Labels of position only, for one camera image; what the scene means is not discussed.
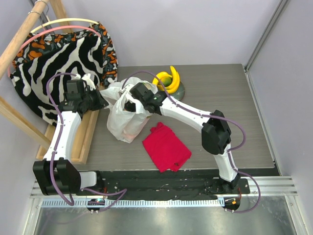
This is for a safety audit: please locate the wooden rack frame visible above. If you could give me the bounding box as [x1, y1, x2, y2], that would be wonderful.
[0, 0, 101, 165]

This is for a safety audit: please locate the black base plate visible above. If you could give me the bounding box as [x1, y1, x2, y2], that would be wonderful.
[92, 169, 250, 201]

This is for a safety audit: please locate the yellow banana left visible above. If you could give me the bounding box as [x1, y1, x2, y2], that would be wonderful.
[157, 71, 172, 81]

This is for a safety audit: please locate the white lemon-print plastic bag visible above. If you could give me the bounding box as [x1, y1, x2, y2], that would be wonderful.
[100, 77, 158, 143]

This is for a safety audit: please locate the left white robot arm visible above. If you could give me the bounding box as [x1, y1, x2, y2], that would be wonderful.
[33, 73, 108, 195]

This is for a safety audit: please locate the aluminium rail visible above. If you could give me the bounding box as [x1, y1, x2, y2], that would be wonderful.
[30, 177, 297, 211]

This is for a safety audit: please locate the red folded cloth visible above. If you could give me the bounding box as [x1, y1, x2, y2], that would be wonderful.
[142, 122, 192, 173]

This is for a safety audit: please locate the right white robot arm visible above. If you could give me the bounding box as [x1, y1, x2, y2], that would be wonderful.
[121, 82, 240, 193]

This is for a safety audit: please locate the yellow banana right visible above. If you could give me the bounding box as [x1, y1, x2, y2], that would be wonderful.
[165, 66, 180, 94]

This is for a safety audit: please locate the yellow banana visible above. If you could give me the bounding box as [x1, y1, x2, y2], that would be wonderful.
[165, 66, 180, 94]
[157, 71, 172, 81]

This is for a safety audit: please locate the pink hanger hoop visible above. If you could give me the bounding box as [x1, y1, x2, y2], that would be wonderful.
[7, 25, 102, 78]

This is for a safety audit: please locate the dark round plate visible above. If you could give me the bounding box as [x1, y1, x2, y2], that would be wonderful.
[170, 82, 185, 101]

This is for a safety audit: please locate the cream hanger hoop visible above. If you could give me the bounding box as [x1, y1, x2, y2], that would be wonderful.
[30, 18, 99, 33]

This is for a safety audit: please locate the orange grey patterned cloth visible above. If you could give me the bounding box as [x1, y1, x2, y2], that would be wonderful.
[12, 22, 119, 87]

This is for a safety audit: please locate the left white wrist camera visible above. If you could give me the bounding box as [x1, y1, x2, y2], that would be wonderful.
[73, 73, 97, 91]

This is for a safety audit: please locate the zebra pattern cloth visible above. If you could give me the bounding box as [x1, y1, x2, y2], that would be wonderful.
[10, 36, 103, 126]

